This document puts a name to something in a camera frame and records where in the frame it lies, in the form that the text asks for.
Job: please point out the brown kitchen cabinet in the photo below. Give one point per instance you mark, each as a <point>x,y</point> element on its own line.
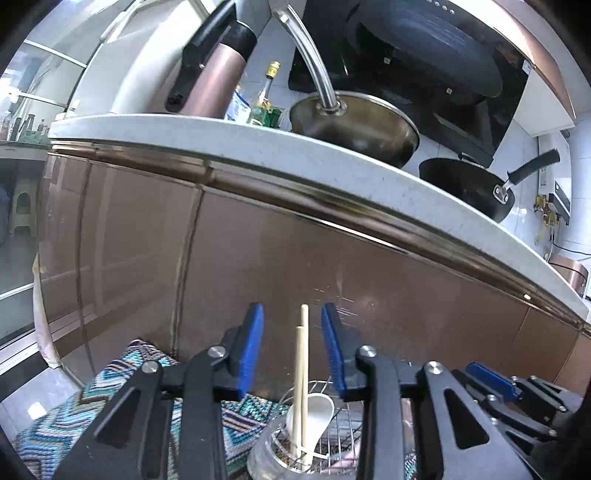
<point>277,258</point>

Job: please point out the black range hood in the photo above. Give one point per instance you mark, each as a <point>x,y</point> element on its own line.
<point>415,46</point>

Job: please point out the cooking oil bottle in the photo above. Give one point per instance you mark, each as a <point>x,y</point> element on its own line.
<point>265,97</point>

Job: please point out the wooden chopstick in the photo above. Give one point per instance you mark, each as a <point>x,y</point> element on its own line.
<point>299,369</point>

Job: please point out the white kitchen countertop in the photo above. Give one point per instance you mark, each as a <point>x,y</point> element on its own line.
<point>277,147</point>

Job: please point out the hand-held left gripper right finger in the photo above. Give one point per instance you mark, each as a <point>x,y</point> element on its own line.
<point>333,350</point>

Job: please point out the black wok with lid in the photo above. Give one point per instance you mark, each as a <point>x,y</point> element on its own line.
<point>461,184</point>

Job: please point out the hanging plastic bag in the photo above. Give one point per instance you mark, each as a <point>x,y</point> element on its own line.
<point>44,323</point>

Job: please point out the plastic stool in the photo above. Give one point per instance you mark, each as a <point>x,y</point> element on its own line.
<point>23,207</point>

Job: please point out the pink and black kettle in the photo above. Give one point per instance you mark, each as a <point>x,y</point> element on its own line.
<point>217,78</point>

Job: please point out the sliding glass door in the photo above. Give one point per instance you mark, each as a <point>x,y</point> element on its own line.
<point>27,161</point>

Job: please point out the white water heater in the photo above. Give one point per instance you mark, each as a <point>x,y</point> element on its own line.
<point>556,157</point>

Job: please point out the white spoon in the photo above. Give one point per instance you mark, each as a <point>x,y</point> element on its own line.
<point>318,410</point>

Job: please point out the blue-labelled plastic bottle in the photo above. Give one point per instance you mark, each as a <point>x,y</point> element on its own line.
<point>238,108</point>

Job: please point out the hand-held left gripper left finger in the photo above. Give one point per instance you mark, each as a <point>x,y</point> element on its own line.
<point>251,350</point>

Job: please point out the white pipe casing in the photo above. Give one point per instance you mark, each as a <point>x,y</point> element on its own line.
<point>129,55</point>

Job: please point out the yellow gas valves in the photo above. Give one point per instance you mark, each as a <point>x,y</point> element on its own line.
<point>547,217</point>

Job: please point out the zigzag patterned cloth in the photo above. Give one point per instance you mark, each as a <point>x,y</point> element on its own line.
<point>69,415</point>

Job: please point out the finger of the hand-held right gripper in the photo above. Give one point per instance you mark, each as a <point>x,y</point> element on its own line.
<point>494,378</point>
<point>517,420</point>

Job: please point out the rose gold rice cooker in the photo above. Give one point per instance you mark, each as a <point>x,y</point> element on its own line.
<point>570,277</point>

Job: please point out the shelf with bottles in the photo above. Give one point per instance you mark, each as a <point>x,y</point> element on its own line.
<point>23,127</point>

